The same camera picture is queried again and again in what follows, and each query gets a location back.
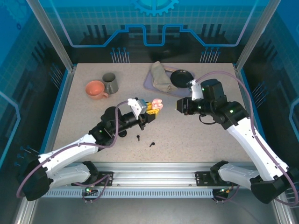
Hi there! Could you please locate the beige folded cloth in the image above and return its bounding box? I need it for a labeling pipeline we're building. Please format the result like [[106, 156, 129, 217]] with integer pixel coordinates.
[[149, 61, 178, 93]]

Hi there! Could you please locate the slotted grey cable duct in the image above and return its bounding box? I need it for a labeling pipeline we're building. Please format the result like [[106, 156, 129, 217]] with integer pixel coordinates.
[[43, 188, 236, 199]]

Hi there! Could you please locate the orange ceramic mug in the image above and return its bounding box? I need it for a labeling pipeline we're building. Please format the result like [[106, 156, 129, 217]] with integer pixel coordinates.
[[85, 80, 110, 100]]

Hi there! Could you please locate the pink earbud charging case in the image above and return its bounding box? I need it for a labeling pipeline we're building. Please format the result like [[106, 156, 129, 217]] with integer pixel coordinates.
[[151, 98, 164, 110]]

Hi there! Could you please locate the aluminium frame post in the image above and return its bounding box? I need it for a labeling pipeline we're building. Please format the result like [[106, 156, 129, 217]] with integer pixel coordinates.
[[25, 0, 77, 72], [235, 0, 280, 72]]

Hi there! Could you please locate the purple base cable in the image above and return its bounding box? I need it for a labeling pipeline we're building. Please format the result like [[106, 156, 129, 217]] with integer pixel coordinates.
[[77, 174, 111, 204], [211, 184, 240, 204]]

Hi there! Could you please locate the lavender plastic tray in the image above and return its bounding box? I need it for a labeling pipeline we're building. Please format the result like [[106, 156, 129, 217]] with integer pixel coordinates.
[[142, 66, 196, 98]]

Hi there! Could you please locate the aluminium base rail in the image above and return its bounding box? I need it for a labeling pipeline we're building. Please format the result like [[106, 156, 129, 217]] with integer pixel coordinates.
[[70, 161, 281, 190]]

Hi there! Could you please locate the black round plate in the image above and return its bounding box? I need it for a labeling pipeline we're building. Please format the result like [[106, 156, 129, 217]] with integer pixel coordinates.
[[170, 69, 194, 89]]

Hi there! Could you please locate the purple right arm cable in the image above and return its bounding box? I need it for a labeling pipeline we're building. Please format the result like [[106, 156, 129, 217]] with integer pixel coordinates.
[[196, 70, 299, 206]]

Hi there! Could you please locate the grey ceramic mug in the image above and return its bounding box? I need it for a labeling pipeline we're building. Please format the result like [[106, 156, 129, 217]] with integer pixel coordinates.
[[102, 72, 119, 95]]

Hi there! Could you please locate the aluminium table side rail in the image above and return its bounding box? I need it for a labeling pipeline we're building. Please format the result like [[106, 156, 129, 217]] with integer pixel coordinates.
[[38, 66, 77, 164], [234, 64, 257, 131]]

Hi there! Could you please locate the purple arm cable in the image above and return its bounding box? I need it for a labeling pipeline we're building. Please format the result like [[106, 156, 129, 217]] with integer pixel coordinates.
[[196, 70, 299, 206], [15, 100, 131, 199]]

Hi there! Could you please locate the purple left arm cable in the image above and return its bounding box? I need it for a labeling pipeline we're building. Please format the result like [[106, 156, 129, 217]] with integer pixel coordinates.
[[15, 100, 131, 199]]

